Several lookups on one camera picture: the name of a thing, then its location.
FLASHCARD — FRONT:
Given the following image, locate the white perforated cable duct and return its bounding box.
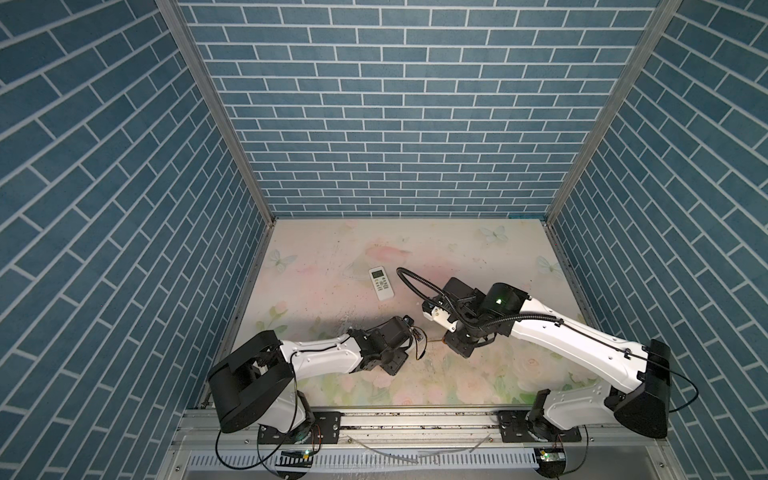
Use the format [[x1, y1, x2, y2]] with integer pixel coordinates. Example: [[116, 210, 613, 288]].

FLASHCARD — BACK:
[[185, 449, 539, 474]]

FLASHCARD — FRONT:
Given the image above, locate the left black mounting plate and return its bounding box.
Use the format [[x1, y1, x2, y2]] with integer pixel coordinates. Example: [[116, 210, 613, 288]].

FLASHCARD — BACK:
[[258, 411, 342, 445]]

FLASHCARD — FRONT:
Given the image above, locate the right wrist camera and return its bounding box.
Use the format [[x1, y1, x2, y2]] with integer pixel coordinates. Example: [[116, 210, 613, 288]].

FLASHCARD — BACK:
[[422, 301, 457, 332]]

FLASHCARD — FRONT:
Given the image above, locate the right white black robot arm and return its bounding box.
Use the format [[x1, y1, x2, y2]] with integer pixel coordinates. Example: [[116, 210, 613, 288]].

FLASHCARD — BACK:
[[422, 278, 671, 441]]

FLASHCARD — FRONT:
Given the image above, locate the black mounting plate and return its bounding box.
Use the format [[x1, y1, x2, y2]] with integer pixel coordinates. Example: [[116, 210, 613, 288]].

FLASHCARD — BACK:
[[258, 411, 342, 445], [496, 410, 582, 443]]

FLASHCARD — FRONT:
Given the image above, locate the white remote control left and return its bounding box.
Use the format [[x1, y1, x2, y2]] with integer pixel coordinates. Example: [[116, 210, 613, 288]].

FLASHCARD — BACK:
[[369, 266, 394, 302]]

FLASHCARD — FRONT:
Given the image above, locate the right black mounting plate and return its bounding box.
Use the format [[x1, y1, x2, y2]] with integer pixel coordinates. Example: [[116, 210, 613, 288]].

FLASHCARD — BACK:
[[496, 410, 582, 443]]

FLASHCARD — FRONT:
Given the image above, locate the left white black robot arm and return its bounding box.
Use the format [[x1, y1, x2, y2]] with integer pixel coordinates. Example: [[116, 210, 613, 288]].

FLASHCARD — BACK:
[[207, 316, 425, 436]]

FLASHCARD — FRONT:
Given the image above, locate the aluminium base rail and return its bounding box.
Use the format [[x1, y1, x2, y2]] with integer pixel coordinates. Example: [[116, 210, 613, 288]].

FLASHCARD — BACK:
[[158, 406, 684, 479]]

